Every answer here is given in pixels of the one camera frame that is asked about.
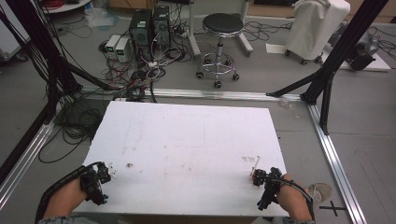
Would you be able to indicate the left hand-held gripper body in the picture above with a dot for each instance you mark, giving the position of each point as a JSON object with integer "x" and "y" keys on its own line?
{"x": 95, "y": 183}

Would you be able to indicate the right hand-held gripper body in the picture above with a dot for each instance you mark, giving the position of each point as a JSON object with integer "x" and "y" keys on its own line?
{"x": 270, "y": 185}

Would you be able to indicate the thin white stick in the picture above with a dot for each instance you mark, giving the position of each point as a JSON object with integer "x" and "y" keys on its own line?
{"x": 256, "y": 165}

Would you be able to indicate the person's left hand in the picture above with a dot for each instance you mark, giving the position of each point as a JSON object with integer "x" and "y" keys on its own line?
{"x": 68, "y": 196}

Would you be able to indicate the person's right sleeve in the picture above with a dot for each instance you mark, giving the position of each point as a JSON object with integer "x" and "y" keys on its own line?
{"x": 299, "y": 221}

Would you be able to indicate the person's sleeve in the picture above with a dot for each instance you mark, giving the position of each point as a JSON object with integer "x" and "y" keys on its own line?
{"x": 299, "y": 221}
{"x": 54, "y": 220}

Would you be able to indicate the person's grey shoe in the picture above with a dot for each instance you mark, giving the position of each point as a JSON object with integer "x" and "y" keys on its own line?
{"x": 320, "y": 192}

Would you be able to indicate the person's left sleeve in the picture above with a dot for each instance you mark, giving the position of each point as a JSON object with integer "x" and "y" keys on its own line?
{"x": 54, "y": 220}

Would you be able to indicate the clear plastic scrap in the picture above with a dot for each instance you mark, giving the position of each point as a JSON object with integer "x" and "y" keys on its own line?
{"x": 289, "y": 107}

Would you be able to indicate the white power strip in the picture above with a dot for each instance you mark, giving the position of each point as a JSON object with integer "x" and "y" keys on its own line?
{"x": 153, "y": 64}

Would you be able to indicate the white power supply box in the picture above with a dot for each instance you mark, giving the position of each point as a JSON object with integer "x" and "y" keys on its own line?
{"x": 112, "y": 43}
{"x": 123, "y": 49}

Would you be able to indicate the large black computer tower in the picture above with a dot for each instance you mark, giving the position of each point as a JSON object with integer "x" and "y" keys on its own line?
{"x": 140, "y": 31}

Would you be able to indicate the clear plastic bag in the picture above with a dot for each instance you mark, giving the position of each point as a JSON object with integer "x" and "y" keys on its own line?
{"x": 99, "y": 17}

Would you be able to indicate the small black computer tower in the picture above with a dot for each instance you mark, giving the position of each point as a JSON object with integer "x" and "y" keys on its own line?
{"x": 162, "y": 25}

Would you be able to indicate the white desk legs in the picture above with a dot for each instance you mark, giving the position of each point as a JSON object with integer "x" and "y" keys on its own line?
{"x": 194, "y": 34}

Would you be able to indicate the black round stool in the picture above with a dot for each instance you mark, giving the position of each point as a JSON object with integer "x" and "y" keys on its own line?
{"x": 222, "y": 24}

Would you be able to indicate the white covered cart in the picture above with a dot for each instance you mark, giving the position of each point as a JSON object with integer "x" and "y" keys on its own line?
{"x": 314, "y": 28}

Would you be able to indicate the grey floor device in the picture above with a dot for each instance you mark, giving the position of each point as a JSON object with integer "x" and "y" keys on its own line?
{"x": 364, "y": 51}

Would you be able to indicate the round white table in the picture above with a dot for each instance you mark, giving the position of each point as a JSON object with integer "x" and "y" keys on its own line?
{"x": 67, "y": 6}

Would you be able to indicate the white cabinet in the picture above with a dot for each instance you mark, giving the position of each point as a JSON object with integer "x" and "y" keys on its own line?
{"x": 9, "y": 34}

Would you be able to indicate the aluminium frame rail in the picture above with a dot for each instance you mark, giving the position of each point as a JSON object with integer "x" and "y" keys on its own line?
{"x": 26, "y": 152}
{"x": 218, "y": 94}
{"x": 334, "y": 165}

